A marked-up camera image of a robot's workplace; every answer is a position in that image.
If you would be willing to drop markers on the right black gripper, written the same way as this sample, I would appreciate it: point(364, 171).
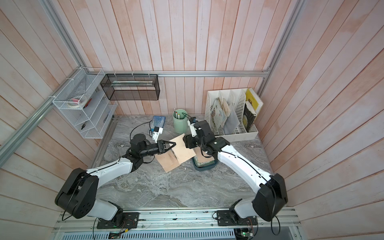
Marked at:
point(189, 141)

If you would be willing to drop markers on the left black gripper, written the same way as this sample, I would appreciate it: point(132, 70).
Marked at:
point(161, 147)

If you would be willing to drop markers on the brown stationery paper sheet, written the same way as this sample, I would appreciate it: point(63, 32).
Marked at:
point(182, 153)

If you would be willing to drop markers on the brown paper stack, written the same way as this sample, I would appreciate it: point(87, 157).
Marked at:
point(202, 160)

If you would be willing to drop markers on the dark teal storage box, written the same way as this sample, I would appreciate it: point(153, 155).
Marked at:
point(204, 168)

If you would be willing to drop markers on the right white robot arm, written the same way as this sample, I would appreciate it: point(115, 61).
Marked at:
point(270, 190)

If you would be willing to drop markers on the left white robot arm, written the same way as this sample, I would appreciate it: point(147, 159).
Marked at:
point(78, 194)

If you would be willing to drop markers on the blue packaged item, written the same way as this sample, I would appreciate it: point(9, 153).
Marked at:
point(157, 121)

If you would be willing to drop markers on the illustrated booklet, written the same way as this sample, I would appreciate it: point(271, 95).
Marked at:
point(220, 112)

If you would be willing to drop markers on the grey folder in organizer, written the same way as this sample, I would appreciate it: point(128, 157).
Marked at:
point(231, 123)

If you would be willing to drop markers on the mint green pen cup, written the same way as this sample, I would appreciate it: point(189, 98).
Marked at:
point(180, 118)

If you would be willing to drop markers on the white plastic file organizer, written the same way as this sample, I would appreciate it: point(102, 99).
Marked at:
point(236, 98)

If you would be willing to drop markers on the dark book in organizer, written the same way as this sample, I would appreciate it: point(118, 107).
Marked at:
point(249, 115)

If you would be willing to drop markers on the yellow book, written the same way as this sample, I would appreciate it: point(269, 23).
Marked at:
point(254, 100)

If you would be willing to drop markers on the tape roll on shelf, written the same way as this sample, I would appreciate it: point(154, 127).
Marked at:
point(77, 102)

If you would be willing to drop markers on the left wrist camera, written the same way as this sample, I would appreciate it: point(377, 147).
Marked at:
point(156, 132)

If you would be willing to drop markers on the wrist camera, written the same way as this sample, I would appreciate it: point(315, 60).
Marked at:
point(191, 124)
point(156, 132)

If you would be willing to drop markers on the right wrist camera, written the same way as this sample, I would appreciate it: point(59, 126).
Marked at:
point(191, 124)

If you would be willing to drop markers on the black mesh wall basket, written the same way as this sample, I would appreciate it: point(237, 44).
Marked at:
point(131, 87)

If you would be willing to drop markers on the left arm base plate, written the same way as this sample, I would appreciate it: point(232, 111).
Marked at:
point(128, 220)

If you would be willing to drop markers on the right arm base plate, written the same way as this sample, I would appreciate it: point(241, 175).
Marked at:
point(231, 217)

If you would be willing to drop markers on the white wire wall shelf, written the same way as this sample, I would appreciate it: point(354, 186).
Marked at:
point(92, 121)

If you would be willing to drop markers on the aluminium rail frame front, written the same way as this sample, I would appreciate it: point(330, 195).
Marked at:
point(203, 218)

